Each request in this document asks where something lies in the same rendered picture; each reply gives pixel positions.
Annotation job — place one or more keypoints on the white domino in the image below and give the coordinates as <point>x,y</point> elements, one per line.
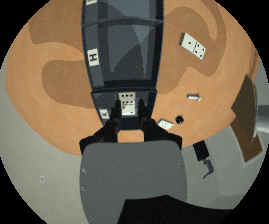
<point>127,103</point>
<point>191,45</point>
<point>164,124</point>

